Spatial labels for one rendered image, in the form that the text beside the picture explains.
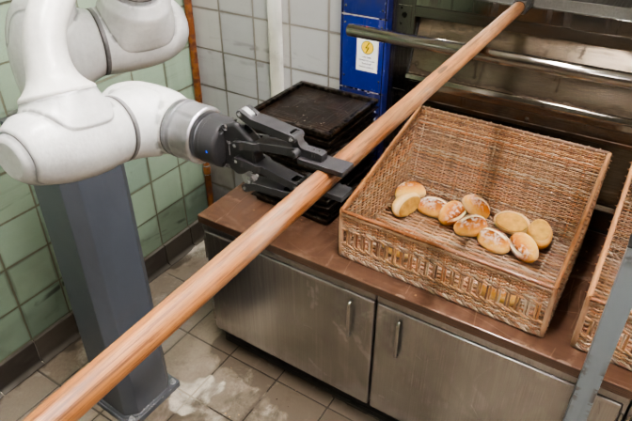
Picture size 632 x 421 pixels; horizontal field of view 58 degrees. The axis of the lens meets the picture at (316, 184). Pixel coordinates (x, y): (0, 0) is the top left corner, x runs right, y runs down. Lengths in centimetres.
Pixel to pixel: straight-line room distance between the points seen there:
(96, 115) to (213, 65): 145
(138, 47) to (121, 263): 58
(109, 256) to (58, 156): 81
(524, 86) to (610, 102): 22
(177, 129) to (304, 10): 113
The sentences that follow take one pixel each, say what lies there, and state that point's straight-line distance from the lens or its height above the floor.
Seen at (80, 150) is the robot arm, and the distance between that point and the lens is 79.
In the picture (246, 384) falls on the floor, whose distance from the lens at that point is 201.
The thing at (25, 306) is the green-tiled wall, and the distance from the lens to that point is 213.
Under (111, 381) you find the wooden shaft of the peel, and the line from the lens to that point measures 53.
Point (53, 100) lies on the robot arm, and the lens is 80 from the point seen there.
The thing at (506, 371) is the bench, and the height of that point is 48.
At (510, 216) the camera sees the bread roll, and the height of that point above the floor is 64.
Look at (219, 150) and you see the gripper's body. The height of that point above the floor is 118.
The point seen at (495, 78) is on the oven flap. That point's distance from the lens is 169.
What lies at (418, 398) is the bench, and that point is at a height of 23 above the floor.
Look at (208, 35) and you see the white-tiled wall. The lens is 221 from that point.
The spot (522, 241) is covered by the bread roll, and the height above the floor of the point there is 65.
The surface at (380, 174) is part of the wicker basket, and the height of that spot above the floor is 74.
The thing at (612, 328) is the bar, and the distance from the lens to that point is 124.
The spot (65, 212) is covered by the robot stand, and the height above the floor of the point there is 79.
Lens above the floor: 157
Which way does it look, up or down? 32 degrees down
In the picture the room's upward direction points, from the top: straight up
